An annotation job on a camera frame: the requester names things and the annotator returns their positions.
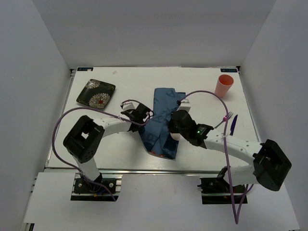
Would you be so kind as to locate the right blue table label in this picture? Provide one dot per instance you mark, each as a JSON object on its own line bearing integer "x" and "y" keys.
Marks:
{"x": 228, "y": 70}

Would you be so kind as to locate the pink plastic cup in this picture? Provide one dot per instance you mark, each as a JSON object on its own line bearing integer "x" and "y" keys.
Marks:
{"x": 223, "y": 85}

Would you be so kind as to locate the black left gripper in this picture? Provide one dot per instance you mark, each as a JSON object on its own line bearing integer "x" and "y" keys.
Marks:
{"x": 133, "y": 131}

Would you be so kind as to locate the blue cartoon print cloth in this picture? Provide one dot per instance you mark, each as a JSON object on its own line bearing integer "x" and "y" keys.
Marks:
{"x": 155, "y": 135}

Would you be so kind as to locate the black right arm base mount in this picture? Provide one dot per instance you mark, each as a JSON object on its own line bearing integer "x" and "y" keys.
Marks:
{"x": 215, "y": 190}

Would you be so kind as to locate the silver fork pink band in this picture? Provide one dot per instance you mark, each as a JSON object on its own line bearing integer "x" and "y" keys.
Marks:
{"x": 225, "y": 118}

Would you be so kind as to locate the left blue table label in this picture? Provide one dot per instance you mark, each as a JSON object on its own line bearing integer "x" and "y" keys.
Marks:
{"x": 86, "y": 69}

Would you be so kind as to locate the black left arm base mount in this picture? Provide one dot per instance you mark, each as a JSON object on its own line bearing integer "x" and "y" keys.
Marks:
{"x": 85, "y": 191}

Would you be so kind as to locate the blue table label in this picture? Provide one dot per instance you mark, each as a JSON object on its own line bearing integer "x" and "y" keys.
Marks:
{"x": 86, "y": 69}
{"x": 228, "y": 70}

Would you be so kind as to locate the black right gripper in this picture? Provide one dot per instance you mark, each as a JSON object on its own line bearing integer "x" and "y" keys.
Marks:
{"x": 171, "y": 127}

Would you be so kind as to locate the black floral square plate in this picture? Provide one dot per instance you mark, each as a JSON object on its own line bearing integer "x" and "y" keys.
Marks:
{"x": 96, "y": 94}

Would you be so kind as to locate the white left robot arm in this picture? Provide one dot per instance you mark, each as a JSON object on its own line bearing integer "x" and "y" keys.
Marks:
{"x": 84, "y": 138}

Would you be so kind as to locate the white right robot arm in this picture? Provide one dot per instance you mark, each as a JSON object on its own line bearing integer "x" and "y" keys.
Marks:
{"x": 267, "y": 164}

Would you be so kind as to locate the purple plastic knife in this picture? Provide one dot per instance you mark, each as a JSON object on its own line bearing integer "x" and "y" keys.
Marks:
{"x": 233, "y": 125}

